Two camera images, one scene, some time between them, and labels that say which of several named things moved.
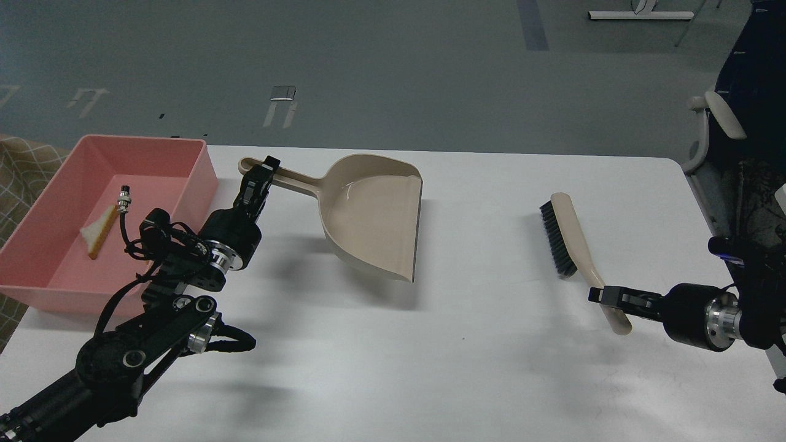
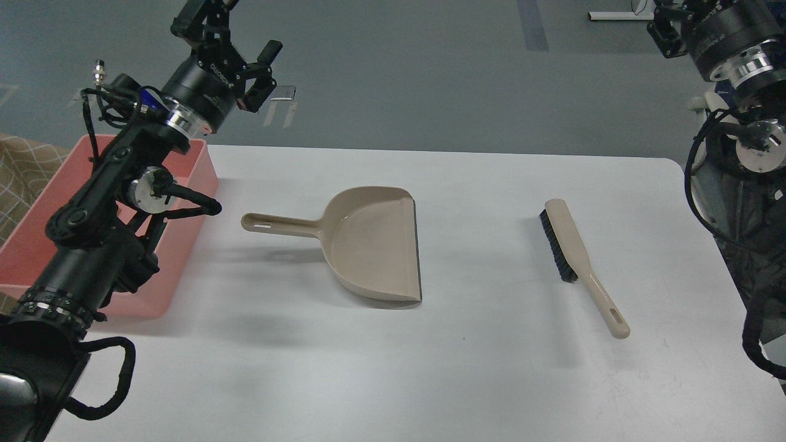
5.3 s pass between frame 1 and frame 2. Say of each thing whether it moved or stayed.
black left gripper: moved
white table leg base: stayed
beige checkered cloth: stayed
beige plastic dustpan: moved
